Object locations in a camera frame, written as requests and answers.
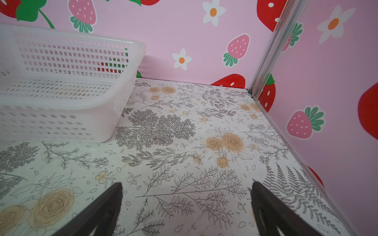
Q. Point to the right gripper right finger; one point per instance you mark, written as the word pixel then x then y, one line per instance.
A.
pixel 274 218

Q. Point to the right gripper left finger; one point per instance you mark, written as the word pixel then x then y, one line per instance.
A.
pixel 99 218

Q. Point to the white plastic basket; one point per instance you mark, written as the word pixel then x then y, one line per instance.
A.
pixel 64 86

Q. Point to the right aluminium corner post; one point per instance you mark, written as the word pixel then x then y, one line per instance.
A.
pixel 280 18

